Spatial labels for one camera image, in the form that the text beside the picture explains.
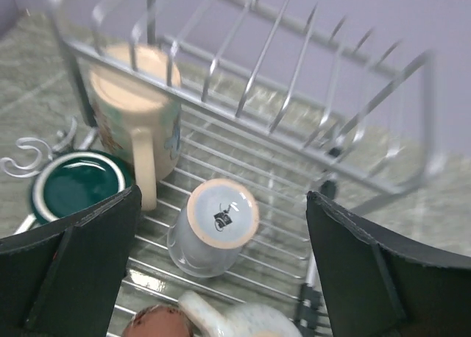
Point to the light blue mug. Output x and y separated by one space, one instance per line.
220 217

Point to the beige speckled round mug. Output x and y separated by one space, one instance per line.
245 319

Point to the dark green mug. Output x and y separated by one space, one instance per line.
75 181

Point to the silver wire dish rack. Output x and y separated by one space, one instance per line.
278 107

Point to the beige dragon pattern mug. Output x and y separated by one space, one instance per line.
139 125

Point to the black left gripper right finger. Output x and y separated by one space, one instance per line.
376 282

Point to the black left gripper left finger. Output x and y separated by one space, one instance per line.
63 278

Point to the pink white mug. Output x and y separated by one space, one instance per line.
159 321

